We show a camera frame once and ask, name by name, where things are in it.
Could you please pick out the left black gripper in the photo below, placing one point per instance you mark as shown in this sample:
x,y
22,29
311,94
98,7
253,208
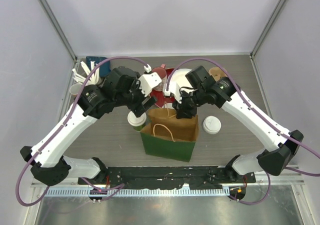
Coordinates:
x,y
139,108

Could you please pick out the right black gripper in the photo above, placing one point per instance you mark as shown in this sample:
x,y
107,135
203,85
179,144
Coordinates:
x,y
183,111

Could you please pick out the green brown paper bag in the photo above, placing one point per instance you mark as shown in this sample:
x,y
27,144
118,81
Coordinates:
x,y
168,137

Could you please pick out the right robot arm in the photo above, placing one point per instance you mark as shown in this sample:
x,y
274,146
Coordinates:
x,y
280,144

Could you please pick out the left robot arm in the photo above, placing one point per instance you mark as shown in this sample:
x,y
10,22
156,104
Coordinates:
x,y
121,87

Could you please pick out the red round tray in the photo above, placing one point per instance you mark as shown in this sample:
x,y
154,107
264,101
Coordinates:
x,y
161,99

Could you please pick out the white paper plate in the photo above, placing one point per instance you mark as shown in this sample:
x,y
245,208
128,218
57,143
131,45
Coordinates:
x,y
179,77

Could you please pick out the pink floral mug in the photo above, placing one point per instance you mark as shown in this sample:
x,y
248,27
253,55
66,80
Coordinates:
x,y
162,73

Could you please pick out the brown cardboard cup carrier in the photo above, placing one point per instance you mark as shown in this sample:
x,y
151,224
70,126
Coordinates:
x,y
217,73

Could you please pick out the blue cloth pouch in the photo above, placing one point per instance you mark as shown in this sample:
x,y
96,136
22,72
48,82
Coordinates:
x,y
103,69

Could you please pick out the white plastic cutlery bundle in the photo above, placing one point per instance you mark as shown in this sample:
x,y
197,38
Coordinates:
x,y
79,78

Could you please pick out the small pink paper cup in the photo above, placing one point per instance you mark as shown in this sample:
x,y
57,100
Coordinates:
x,y
75,89

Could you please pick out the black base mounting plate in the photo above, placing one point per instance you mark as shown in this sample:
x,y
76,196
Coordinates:
x,y
171,177

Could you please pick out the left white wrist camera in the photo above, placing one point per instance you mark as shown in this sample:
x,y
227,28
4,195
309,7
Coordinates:
x,y
148,81

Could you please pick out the white slotted cable duct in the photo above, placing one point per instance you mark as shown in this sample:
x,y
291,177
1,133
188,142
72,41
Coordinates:
x,y
185,191

